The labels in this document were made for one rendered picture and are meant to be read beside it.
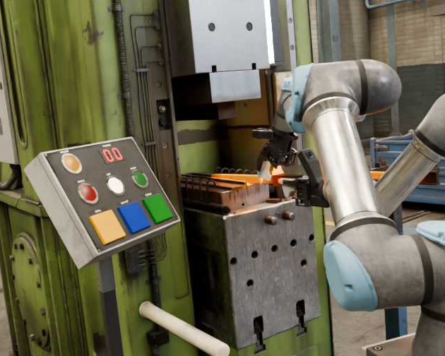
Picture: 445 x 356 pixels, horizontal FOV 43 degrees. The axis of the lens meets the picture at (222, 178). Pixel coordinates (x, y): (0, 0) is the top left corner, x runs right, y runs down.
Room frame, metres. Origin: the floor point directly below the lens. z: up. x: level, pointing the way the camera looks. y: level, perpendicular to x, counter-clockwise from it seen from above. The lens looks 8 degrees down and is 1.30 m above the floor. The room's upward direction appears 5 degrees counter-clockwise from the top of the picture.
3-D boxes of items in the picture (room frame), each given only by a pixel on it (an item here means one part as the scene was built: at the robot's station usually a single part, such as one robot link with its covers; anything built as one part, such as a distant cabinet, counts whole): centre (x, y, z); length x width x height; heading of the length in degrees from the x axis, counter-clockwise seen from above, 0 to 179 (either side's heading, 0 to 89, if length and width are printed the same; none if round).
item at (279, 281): (2.07, 0.01, 0.69); 0.56 x 0.38 x 0.45; 34
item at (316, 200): (1.61, -0.27, 0.99); 0.12 x 0.08 x 0.09; 34
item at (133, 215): (1.41, 0.24, 1.01); 0.07 x 0.05 x 0.07; 149
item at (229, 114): (2.08, 0.05, 1.24); 0.30 x 0.07 x 0.06; 34
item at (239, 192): (2.03, 0.05, 0.96); 0.42 x 0.20 x 0.09; 34
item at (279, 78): (2.14, -0.26, 1.27); 0.09 x 0.02 x 0.17; 124
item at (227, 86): (2.03, 0.05, 1.32); 0.42 x 0.20 x 0.10; 34
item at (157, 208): (1.49, 0.18, 1.01); 0.07 x 0.05 x 0.07; 149
